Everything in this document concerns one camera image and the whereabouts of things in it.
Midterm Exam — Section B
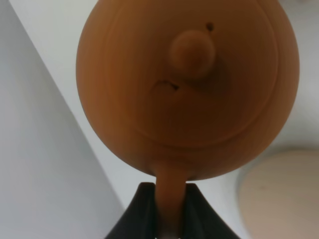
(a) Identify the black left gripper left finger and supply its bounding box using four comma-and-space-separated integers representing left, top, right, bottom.
105, 182, 164, 239

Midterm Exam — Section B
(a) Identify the brown clay teapot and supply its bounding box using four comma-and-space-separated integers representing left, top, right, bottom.
76, 0, 299, 234

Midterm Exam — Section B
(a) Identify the beige round teapot saucer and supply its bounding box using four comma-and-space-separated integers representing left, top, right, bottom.
238, 150, 319, 239

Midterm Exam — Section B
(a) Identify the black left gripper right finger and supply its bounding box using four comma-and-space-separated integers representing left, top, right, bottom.
179, 183, 240, 239

